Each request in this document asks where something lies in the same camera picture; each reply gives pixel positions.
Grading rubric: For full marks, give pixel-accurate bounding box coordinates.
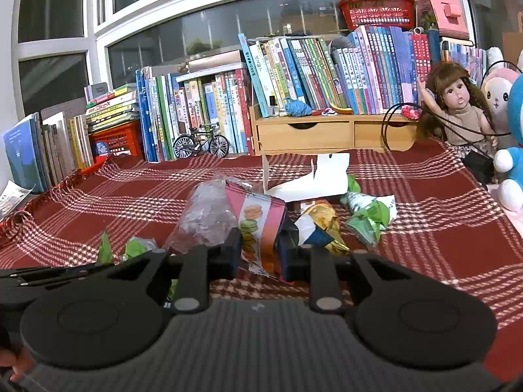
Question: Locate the black cable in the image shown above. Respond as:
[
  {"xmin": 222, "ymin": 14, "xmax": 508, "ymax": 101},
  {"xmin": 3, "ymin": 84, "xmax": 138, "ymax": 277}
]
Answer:
[{"xmin": 381, "ymin": 60, "xmax": 523, "ymax": 156}]

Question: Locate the stack of flat books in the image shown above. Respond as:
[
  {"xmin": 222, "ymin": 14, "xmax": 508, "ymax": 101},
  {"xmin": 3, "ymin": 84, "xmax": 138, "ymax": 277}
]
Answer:
[{"xmin": 84, "ymin": 83, "xmax": 142, "ymax": 134}]

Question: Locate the white torn cardboard box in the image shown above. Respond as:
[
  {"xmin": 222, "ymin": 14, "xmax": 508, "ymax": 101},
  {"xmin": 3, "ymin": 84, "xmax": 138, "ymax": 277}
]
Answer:
[{"xmin": 261, "ymin": 152, "xmax": 352, "ymax": 205}]

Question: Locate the black power adapter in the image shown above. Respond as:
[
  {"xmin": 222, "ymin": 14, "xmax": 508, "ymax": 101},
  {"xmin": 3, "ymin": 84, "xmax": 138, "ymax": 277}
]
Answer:
[{"xmin": 466, "ymin": 150, "xmax": 496, "ymax": 187}]

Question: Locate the blue knitted item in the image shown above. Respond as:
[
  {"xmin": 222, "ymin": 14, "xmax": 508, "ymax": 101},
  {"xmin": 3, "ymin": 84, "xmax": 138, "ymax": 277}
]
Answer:
[{"xmin": 285, "ymin": 98, "xmax": 313, "ymax": 118}]

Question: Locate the wooden bead string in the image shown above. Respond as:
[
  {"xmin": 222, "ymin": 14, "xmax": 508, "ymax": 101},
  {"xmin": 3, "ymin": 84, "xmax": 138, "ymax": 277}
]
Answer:
[{"xmin": 177, "ymin": 52, "xmax": 204, "ymax": 73}]

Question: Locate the red plastic basket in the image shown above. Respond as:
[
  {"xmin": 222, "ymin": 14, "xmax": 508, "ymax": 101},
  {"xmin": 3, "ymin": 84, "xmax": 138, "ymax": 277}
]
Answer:
[{"xmin": 338, "ymin": 0, "xmax": 416, "ymax": 32}]

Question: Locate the wooden drawer organizer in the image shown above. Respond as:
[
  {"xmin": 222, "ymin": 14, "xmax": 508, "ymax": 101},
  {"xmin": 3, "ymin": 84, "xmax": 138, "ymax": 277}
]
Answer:
[{"xmin": 249, "ymin": 104, "xmax": 419, "ymax": 156}]

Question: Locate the clear plastic bag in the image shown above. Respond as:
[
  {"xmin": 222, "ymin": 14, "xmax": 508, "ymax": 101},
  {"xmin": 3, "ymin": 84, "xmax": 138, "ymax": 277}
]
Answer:
[{"xmin": 163, "ymin": 177, "xmax": 242, "ymax": 254}]

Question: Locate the red plastic crate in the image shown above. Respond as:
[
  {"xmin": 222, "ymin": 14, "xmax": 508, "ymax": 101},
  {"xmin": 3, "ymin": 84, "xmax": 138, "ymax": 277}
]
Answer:
[{"xmin": 89, "ymin": 122, "xmax": 143, "ymax": 158}]

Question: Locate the dark blue tube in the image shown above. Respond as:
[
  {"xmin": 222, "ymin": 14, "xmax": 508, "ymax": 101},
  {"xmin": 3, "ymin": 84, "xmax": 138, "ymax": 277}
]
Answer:
[{"xmin": 427, "ymin": 25, "xmax": 441, "ymax": 63}]

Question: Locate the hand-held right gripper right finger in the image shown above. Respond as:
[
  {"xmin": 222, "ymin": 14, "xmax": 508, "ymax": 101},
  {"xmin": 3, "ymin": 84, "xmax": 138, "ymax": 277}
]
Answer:
[{"xmin": 278, "ymin": 229, "xmax": 413, "ymax": 314}]

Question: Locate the blue white wrapper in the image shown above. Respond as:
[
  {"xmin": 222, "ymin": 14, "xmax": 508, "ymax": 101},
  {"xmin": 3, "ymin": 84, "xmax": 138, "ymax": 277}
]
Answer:
[{"xmin": 294, "ymin": 214, "xmax": 336, "ymax": 251}]

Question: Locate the gold foil wrapper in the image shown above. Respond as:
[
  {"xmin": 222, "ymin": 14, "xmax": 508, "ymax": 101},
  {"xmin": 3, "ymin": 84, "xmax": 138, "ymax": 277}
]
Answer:
[{"xmin": 300, "ymin": 202, "xmax": 351, "ymax": 256}]

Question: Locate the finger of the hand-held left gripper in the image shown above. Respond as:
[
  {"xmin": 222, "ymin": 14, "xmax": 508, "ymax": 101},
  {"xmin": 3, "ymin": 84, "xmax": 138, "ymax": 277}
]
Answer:
[{"xmin": 0, "ymin": 263, "xmax": 117, "ymax": 295}]

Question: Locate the magazine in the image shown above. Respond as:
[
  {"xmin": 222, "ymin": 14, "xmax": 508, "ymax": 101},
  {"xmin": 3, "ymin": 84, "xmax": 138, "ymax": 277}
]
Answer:
[{"xmin": 0, "ymin": 182, "xmax": 36, "ymax": 222}]

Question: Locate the person's left hand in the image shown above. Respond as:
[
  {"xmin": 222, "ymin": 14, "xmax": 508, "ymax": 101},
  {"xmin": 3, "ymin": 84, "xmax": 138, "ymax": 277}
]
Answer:
[{"xmin": 0, "ymin": 348, "xmax": 36, "ymax": 383}]

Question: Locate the pink macaron snack bag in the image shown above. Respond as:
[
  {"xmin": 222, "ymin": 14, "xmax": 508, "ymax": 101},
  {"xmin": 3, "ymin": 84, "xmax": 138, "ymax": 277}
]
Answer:
[{"xmin": 225, "ymin": 180, "xmax": 287, "ymax": 279}]

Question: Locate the black toy bicycle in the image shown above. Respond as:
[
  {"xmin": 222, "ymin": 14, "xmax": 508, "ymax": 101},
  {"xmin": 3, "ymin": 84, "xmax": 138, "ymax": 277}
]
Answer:
[{"xmin": 172, "ymin": 124, "xmax": 230, "ymax": 159}]

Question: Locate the blue white plush toy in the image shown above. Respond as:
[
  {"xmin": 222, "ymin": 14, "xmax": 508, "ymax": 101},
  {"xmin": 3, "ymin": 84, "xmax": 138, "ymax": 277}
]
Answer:
[{"xmin": 492, "ymin": 73, "xmax": 523, "ymax": 213}]

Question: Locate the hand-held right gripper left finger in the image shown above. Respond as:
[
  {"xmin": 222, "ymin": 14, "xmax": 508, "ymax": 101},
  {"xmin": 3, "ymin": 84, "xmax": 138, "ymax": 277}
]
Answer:
[{"xmin": 118, "ymin": 229, "xmax": 243, "ymax": 313}]

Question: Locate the brown paper bag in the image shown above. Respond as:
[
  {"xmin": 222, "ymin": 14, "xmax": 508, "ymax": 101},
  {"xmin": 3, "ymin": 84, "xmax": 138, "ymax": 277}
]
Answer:
[{"xmin": 502, "ymin": 32, "xmax": 523, "ymax": 67}]

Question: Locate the brown haired doll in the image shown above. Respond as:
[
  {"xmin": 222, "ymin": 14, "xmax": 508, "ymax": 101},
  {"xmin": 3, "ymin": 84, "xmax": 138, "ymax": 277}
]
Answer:
[{"xmin": 417, "ymin": 62, "xmax": 501, "ymax": 158}]

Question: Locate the pink white plush rabbit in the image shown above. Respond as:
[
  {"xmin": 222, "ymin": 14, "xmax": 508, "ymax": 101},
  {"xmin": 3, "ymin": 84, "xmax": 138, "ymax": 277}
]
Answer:
[{"xmin": 480, "ymin": 47, "xmax": 522, "ymax": 139}]

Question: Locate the green white packet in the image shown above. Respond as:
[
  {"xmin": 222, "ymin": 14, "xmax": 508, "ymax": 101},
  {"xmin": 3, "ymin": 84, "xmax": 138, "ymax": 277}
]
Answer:
[{"xmin": 341, "ymin": 175, "xmax": 397, "ymax": 248}]

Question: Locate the red plaid blanket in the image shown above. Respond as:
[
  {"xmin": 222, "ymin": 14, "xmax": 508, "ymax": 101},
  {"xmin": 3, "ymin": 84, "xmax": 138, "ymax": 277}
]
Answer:
[{"xmin": 0, "ymin": 139, "xmax": 523, "ymax": 360}]

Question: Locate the green plastic wrapper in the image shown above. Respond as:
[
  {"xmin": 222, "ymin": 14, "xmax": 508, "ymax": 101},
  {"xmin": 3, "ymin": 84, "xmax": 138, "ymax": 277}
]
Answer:
[
  {"xmin": 96, "ymin": 231, "xmax": 116, "ymax": 264},
  {"xmin": 122, "ymin": 237, "xmax": 165, "ymax": 263}
]

